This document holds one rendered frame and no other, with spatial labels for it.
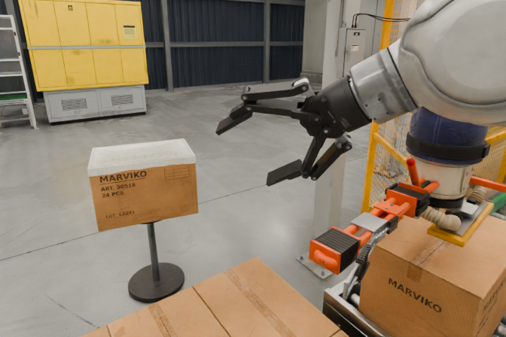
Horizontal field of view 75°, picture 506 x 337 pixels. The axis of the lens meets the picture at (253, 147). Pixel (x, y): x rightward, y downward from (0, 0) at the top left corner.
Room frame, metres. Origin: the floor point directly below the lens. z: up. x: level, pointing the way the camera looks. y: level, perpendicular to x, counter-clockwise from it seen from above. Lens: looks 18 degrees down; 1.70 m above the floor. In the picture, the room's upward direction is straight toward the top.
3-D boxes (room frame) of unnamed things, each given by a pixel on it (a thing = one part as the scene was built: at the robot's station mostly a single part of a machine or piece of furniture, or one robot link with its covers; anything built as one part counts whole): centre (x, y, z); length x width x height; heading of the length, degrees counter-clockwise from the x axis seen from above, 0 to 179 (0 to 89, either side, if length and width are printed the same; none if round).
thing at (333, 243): (0.61, -0.18, 1.27); 0.08 x 0.07 x 0.05; 133
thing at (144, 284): (1.97, 0.71, 0.31); 0.40 x 0.40 x 0.62
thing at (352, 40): (2.12, -0.62, 1.62); 0.20 x 0.05 x 0.30; 126
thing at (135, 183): (1.97, 0.71, 0.82); 0.60 x 0.40 x 0.40; 111
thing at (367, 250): (0.60, -0.26, 1.27); 0.31 x 0.03 x 0.05; 146
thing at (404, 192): (0.84, -0.44, 1.27); 0.10 x 0.08 x 0.06; 43
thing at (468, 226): (0.94, -0.69, 1.16); 0.34 x 0.10 x 0.05; 133
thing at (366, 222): (0.69, -0.28, 1.26); 0.07 x 0.07 x 0.04; 43
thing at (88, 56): (7.44, 3.58, 1.24); 2.22 x 0.91 x 2.47; 123
